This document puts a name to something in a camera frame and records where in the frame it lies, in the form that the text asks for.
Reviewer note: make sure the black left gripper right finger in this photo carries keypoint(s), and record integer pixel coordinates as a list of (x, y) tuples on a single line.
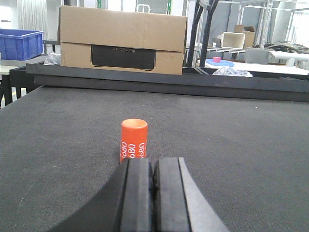
[(179, 205)]

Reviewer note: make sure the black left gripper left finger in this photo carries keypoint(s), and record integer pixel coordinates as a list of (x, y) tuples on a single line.
[(123, 204)]

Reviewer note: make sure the black metal tray rack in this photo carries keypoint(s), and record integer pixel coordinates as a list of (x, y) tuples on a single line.
[(196, 82)]

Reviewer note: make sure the clear plastic bag right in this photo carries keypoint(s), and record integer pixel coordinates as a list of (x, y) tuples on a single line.
[(230, 71)]

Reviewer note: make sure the clear plastic bag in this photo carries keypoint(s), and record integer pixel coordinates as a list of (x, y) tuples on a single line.
[(230, 71), (53, 59)]

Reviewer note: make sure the light blue tray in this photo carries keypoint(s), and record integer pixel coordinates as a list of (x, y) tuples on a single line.
[(221, 63)]

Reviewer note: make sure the pink cup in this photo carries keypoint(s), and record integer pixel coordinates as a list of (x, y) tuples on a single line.
[(216, 59)]

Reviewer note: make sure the large cardboard box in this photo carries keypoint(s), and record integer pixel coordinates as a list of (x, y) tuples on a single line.
[(124, 41)]

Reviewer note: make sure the clear plastic bag left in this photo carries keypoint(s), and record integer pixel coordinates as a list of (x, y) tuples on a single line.
[(53, 59)]

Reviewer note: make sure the grey chair back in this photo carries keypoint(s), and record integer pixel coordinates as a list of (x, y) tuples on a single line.
[(256, 56)]

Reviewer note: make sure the white open box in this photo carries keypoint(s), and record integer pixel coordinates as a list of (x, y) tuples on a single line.
[(232, 40)]

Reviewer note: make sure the small cardboard box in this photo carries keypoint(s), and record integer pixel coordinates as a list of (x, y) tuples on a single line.
[(249, 32)]

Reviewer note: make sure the blue plastic crate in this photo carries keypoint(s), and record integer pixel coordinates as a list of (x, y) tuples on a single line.
[(19, 44)]

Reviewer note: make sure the black metal frame post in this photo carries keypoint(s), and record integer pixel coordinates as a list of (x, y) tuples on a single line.
[(202, 18)]

